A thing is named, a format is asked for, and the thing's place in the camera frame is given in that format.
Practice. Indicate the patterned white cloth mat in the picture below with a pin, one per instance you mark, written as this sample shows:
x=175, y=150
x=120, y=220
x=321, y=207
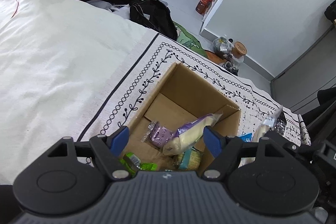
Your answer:
x=118, y=102

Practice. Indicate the purple white snack pack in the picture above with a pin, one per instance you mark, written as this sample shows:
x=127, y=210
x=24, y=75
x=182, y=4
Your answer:
x=189, y=134

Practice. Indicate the black backpack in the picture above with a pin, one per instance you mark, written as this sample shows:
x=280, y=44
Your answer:
x=155, y=15

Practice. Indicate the yellow green cake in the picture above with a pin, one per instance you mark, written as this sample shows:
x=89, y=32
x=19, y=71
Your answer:
x=189, y=160

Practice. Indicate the brown lidded jar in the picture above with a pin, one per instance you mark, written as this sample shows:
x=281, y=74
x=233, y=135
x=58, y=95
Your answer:
x=239, y=50

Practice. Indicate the clear bag of items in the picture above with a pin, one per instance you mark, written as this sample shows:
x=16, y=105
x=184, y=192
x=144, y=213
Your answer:
x=222, y=46

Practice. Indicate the green cartoon floor mat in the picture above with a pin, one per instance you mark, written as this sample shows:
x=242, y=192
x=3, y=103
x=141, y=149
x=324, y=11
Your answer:
x=188, y=40

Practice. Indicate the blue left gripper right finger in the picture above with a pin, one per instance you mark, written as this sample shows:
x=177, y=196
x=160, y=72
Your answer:
x=214, y=141

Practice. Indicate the grey door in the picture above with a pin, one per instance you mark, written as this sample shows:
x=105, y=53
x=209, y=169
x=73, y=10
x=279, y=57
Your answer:
x=297, y=88

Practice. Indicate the white bed sheet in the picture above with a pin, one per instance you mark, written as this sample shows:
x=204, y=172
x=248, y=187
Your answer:
x=55, y=56

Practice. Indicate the blue plum snack packet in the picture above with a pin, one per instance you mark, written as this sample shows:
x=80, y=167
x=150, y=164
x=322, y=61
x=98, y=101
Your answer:
x=246, y=137

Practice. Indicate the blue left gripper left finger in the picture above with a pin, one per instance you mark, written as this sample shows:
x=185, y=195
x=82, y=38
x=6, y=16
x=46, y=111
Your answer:
x=118, y=140

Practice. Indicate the brown cardboard box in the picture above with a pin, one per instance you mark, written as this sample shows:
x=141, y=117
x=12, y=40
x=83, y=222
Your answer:
x=180, y=97

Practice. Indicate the purple pastry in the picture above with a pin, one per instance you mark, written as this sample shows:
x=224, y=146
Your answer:
x=157, y=134

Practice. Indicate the red oil bottle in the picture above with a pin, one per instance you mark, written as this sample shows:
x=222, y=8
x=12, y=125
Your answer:
x=202, y=6

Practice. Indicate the green snack packet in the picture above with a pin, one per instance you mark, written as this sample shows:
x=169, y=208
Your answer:
x=133, y=164

